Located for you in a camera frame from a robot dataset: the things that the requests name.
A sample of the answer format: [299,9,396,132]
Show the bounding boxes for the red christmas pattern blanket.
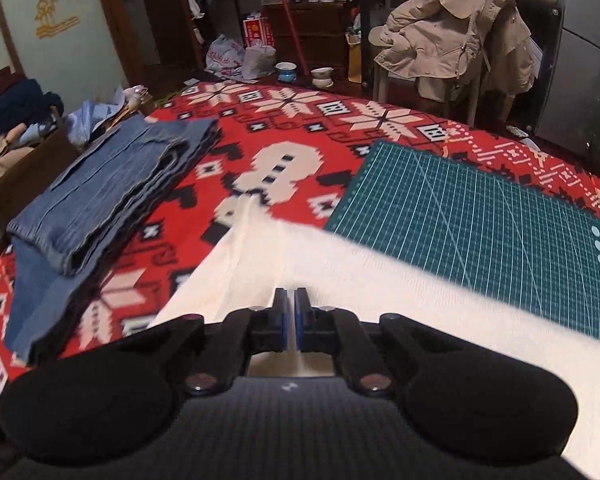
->
[0,79,600,396]

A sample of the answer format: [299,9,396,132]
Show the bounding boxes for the white knit sweater vest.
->
[153,196,600,479]

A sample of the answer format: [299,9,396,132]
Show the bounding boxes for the folded blue jeans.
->
[4,115,219,364]

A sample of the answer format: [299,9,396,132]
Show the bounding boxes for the white leg chair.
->
[369,27,516,129]

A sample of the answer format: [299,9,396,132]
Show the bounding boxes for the green cutting mat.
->
[325,141,600,340]

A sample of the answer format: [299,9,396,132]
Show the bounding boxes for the grey refrigerator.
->
[536,0,600,155]

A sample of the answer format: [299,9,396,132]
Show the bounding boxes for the cluttered dark desk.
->
[168,0,564,126]

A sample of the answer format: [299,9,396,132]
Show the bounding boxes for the cardboard box of clothes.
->
[0,66,78,230]

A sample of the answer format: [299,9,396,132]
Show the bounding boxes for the beige jacket on chair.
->
[375,0,535,96]

